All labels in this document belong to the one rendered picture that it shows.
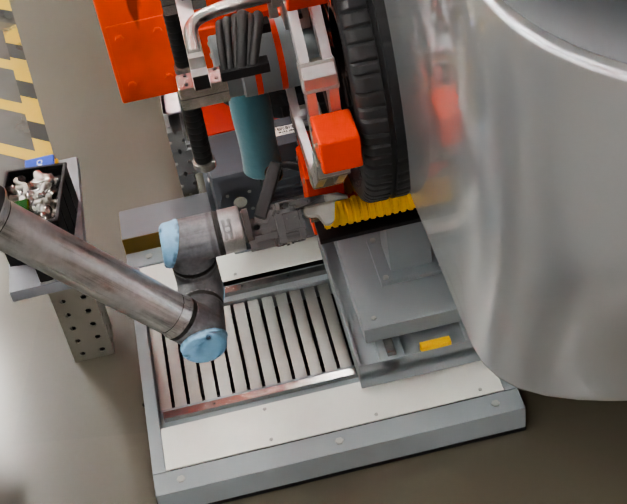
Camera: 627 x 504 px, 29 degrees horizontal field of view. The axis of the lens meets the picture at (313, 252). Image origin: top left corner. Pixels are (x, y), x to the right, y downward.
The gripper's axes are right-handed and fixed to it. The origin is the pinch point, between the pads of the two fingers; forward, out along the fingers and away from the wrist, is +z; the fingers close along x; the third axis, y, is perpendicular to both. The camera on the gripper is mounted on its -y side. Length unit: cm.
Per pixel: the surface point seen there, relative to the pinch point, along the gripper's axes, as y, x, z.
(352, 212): 3.2, -12.8, 2.7
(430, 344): 34.7, -30.0, 14.6
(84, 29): -90, -180, -58
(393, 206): 3.9, -13.1, 11.4
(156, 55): -45, -45, -31
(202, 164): -10.9, 7.4, -25.1
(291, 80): -23.7, 3.2, -4.6
